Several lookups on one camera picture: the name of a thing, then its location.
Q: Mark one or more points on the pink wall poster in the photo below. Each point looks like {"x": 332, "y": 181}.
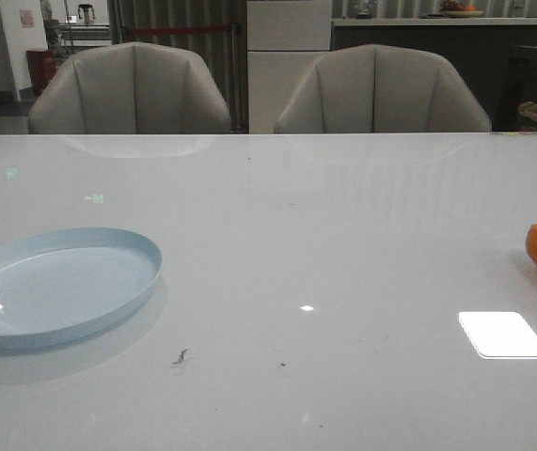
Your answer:
{"x": 27, "y": 18}

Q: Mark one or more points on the beige upholstered chair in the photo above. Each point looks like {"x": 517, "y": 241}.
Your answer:
{"x": 381, "y": 89}
{"x": 131, "y": 88}

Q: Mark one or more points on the dark grey counter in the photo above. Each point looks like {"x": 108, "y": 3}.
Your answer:
{"x": 497, "y": 57}

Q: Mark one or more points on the fruit bowl on counter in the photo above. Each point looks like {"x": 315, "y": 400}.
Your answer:
{"x": 457, "y": 9}

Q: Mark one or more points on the light blue round plate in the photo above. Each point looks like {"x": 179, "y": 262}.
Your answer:
{"x": 61, "y": 286}

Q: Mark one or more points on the red barrier belt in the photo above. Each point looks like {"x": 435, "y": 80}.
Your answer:
{"x": 171, "y": 31}

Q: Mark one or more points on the right beige upholstered chair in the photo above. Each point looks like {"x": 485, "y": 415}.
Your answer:
{"x": 381, "y": 89}

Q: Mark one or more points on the red trash bin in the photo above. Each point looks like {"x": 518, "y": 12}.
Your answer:
{"x": 42, "y": 68}

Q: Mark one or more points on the left beige upholstered chair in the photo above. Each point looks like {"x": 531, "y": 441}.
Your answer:
{"x": 131, "y": 88}

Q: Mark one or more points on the kettle on background table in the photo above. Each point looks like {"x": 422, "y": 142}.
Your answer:
{"x": 86, "y": 13}

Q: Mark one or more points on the white cabinet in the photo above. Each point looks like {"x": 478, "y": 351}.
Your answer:
{"x": 283, "y": 38}

